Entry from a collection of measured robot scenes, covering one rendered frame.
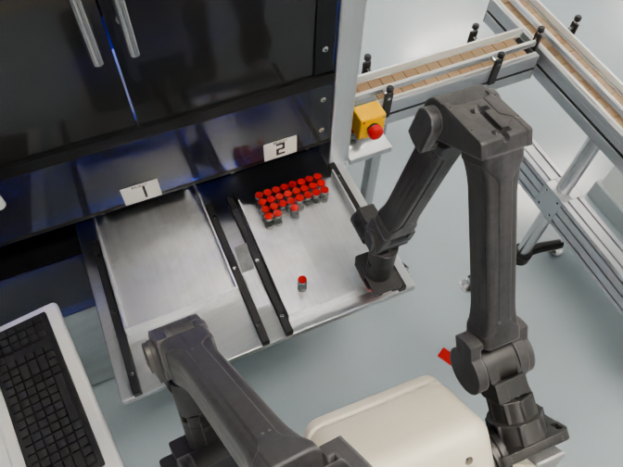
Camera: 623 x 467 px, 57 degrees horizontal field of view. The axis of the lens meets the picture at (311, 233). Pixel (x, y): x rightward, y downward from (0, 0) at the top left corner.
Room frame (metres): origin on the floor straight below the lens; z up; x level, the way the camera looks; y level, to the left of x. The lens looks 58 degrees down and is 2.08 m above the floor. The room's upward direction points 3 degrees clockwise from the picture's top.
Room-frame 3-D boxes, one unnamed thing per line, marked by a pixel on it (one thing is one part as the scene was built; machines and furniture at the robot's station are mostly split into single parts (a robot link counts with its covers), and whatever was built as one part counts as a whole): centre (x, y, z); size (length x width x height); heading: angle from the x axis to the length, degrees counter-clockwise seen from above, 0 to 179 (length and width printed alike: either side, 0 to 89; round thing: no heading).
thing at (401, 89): (1.30, -0.32, 0.92); 0.69 x 0.16 x 0.16; 116
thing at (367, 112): (1.05, -0.13, 1.00); 0.08 x 0.07 x 0.07; 26
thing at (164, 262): (0.68, 0.35, 0.90); 0.34 x 0.26 x 0.04; 26
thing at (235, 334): (0.69, 0.17, 0.87); 0.70 x 0.48 x 0.02; 116
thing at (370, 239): (0.64, -0.13, 1.11); 0.11 x 0.09 x 0.12; 25
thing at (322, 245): (0.73, 0.00, 0.90); 0.34 x 0.26 x 0.04; 25
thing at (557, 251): (1.19, -0.84, 0.07); 0.50 x 0.08 x 0.14; 116
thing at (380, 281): (0.60, -0.15, 1.01); 0.10 x 0.07 x 0.07; 25
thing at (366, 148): (1.09, -0.12, 0.87); 0.14 x 0.13 x 0.02; 26
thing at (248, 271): (0.62, 0.13, 0.91); 0.14 x 0.03 x 0.06; 27
